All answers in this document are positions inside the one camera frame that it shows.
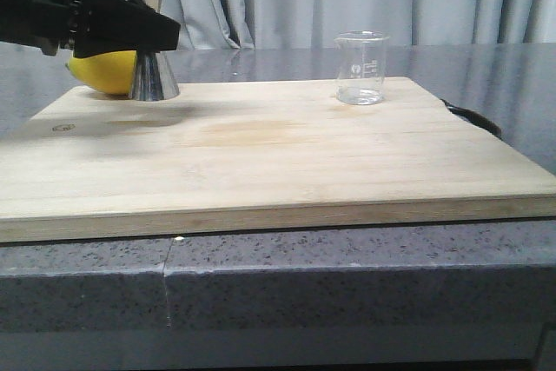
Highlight steel double jigger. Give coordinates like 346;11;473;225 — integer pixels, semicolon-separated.
128;0;182;102

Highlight yellow lemon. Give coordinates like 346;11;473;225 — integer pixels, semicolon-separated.
66;50;136;96

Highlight black cutting board handle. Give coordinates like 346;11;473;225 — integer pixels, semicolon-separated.
441;99;502;139

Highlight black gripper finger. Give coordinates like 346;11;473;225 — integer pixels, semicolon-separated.
73;0;180;58

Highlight light wooden cutting board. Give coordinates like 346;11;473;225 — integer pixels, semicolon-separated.
1;77;555;242

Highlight clear glass beaker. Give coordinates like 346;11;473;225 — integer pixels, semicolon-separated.
334;30;390;105

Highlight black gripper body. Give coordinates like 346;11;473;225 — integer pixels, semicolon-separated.
1;0;85;56

